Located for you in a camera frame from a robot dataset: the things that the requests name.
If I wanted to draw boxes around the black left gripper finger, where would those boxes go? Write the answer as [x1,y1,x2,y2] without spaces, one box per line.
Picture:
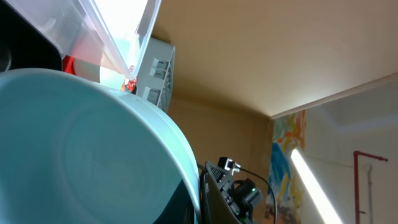
[201,173,240,224]

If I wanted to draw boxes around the light blue plate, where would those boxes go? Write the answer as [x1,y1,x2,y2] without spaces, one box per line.
[99,34,141,90]

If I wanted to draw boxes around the red wall pipe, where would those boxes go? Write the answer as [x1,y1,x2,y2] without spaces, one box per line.
[353,151,388,224]

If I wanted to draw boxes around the colourful wall painting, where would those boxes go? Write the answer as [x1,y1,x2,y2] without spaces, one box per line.
[266,110,306,223]

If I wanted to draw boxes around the clear plastic bin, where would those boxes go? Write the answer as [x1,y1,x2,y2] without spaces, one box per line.
[5,0,161,80]

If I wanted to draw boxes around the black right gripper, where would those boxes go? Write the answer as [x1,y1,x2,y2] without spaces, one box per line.
[205,161,262,224]

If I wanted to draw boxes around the grey dishwasher rack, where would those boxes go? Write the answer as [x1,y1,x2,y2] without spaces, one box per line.
[136,38,175,113]

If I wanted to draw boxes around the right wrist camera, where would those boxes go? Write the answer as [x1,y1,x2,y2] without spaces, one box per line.
[218,157,241,175]

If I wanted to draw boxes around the red serving tray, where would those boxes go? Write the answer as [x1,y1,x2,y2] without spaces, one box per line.
[62,55,75,75]

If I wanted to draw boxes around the black tray bin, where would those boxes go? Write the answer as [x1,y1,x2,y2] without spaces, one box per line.
[1,1,63,72]

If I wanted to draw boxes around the red snack wrapper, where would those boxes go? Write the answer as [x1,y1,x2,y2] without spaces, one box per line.
[125,78,137,94]

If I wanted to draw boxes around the light blue bowl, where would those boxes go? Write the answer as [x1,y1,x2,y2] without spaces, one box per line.
[1,68,201,223]

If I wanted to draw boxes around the green bowl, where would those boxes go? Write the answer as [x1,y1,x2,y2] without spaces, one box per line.
[73,58,100,83]

